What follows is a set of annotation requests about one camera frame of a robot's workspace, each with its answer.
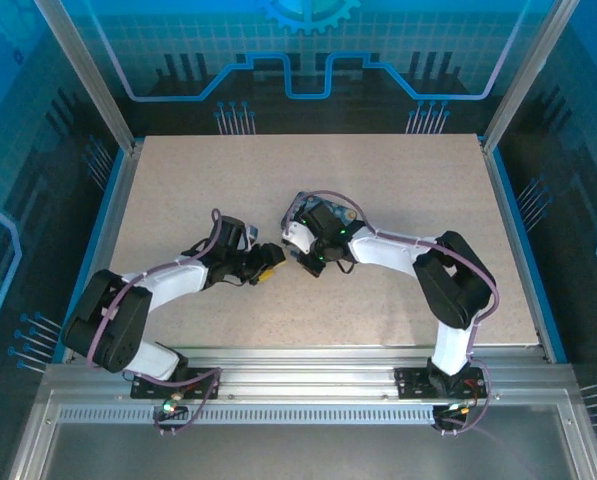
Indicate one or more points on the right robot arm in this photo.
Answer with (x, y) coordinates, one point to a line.
(388, 250)

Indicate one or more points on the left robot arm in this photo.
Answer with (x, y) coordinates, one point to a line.
(173, 280)

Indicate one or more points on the aluminium front beam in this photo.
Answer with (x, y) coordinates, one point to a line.
(303, 372)

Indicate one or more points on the grey metal front tray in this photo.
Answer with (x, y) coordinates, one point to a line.
(303, 455)

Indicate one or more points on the aluminium side rail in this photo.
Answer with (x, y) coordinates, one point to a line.
(115, 200)
(513, 240)

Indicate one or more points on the aluminium frame post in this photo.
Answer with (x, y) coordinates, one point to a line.
(523, 75)
(93, 85)

